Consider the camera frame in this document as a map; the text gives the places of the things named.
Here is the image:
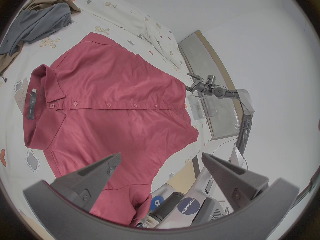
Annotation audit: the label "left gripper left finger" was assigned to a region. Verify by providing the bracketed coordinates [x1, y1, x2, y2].
[53, 153, 122, 209]

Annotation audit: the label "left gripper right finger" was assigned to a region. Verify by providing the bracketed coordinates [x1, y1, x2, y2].
[201, 152, 269, 211]

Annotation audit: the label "red shirt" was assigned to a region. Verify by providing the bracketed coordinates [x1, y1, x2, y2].
[14, 32, 200, 226]

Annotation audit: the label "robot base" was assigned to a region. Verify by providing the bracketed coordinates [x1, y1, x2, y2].
[136, 156, 235, 229]

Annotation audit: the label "clear plastic box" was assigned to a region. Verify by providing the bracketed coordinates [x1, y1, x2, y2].
[187, 93, 218, 121]

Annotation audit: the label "white printed quilt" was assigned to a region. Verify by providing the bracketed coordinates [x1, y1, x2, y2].
[71, 0, 186, 72]

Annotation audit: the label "bed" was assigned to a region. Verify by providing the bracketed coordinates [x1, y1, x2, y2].
[0, 0, 241, 211]

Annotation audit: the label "grey garment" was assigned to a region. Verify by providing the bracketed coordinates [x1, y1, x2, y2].
[0, 3, 75, 56]

